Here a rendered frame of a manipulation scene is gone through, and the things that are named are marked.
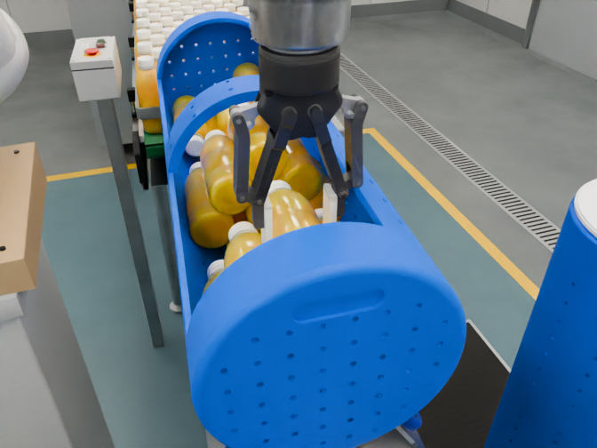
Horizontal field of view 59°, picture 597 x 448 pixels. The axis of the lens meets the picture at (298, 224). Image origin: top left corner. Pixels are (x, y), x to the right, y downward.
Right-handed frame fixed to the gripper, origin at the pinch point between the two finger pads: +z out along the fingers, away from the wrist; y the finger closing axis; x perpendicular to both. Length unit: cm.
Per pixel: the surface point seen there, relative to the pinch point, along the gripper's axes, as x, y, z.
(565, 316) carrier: -5, -49, 31
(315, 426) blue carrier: 15.2, 1.9, 15.5
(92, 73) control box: -88, 29, 11
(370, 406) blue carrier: 15.2, -4.2, 14.3
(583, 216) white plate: -10, -50, 14
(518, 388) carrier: -8, -49, 56
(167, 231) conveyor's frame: -113, 20, 79
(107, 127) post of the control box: -96, 30, 29
